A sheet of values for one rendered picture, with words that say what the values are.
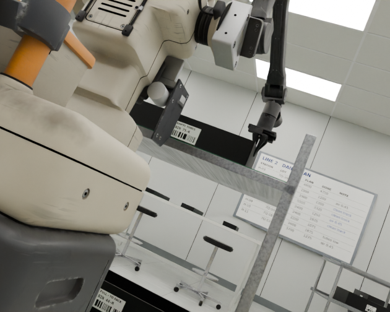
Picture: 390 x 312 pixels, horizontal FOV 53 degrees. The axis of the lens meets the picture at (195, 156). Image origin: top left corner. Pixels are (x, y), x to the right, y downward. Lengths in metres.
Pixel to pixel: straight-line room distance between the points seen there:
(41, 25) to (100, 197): 0.20
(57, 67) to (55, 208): 0.25
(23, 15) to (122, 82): 0.41
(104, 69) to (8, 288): 0.56
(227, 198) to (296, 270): 1.44
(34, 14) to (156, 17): 0.43
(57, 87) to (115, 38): 0.26
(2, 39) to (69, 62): 0.09
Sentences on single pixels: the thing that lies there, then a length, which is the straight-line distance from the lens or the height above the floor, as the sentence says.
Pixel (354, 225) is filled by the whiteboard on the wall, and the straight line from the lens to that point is 6.05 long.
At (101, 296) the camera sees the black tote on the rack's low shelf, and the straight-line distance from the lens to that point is 1.34.
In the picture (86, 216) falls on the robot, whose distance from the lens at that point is 0.47.
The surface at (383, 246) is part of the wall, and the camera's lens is 6.14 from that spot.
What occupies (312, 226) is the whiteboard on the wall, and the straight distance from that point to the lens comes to 5.97.
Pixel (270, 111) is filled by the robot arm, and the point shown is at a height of 1.20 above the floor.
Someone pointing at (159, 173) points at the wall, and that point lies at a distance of 6.33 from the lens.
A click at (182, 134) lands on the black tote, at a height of 1.01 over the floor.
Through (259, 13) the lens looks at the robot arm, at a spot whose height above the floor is 1.30.
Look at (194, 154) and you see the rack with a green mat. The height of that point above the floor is 0.93.
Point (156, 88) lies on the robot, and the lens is 0.91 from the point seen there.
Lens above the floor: 0.76
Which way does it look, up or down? 8 degrees up
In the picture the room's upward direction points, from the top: 24 degrees clockwise
